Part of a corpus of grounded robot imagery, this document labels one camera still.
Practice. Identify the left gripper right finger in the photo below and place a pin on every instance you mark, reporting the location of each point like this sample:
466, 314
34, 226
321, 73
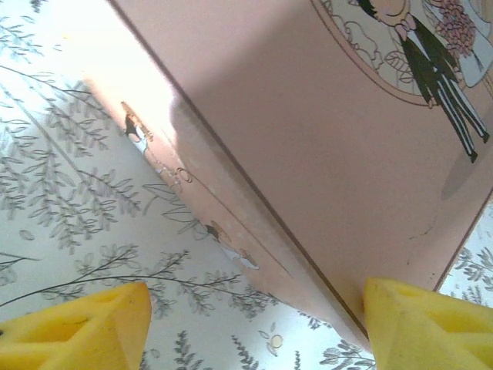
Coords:
423, 331

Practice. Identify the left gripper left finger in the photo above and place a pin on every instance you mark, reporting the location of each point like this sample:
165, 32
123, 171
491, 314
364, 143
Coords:
77, 335

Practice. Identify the pink box with couple print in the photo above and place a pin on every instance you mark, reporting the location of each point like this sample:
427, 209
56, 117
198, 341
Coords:
308, 154

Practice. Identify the floral tablecloth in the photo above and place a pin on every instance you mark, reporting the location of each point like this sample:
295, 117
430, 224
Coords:
58, 173

